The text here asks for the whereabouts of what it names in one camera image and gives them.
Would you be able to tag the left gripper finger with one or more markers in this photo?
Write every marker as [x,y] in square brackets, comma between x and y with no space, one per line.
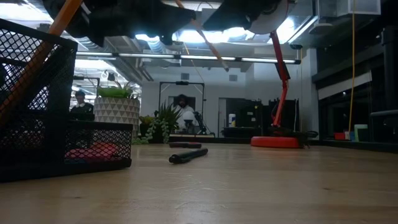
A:
[186,17]

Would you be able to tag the red and black scissors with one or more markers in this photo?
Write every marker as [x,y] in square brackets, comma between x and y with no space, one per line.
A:
[185,145]

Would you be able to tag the orange eraser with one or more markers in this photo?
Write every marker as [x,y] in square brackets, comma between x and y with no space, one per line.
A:
[107,149]

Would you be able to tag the black pen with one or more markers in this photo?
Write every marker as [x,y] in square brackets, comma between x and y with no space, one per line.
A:
[189,155]

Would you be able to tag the pink eraser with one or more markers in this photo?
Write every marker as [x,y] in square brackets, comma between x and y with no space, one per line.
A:
[79,154]

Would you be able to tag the black mesh desk organizer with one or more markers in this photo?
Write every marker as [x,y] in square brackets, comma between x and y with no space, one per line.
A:
[93,165]

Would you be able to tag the long ceiling light bar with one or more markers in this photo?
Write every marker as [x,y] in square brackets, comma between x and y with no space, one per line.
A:
[149,55]

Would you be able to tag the person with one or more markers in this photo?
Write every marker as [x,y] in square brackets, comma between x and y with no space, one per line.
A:
[81,109]
[185,107]

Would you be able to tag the succulent in white patterned pot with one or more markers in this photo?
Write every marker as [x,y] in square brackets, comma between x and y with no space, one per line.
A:
[116,110]

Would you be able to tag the white round object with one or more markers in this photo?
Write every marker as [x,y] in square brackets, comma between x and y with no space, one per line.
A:
[188,116]

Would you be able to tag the black cabinet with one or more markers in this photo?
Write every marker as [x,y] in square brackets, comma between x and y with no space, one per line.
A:
[248,115]

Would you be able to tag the trailing succulent in dark pot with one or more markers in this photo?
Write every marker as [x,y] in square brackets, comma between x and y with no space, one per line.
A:
[164,119]

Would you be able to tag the white bottle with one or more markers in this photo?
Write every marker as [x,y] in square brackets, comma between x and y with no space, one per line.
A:
[232,120]

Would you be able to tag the red desk lamp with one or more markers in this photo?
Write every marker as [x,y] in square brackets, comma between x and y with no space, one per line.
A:
[275,142]

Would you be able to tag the small red box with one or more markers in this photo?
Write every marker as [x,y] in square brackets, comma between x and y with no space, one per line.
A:
[339,136]

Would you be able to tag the small blue box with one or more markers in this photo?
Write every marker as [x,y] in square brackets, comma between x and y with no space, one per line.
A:
[352,136]

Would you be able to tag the pale green container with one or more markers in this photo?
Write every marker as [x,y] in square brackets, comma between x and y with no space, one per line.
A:
[360,133]

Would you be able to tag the black background rig frame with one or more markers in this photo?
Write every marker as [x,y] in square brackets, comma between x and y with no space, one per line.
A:
[182,83]

